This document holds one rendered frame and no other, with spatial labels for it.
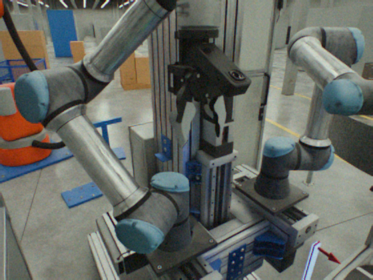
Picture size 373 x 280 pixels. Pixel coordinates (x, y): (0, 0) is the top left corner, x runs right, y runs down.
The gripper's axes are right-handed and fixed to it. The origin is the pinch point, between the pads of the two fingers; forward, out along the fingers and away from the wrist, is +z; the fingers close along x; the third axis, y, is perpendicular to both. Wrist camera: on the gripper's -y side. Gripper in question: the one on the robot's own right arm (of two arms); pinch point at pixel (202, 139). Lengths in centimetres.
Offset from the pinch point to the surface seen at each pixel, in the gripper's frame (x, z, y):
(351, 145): -207, 76, 51
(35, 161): 32, 142, 318
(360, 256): -69, 62, -15
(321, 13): -927, -63, 534
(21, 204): 54, 148, 235
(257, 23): -154, -22, 128
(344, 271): -56, 62, -15
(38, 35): -43, 1, 742
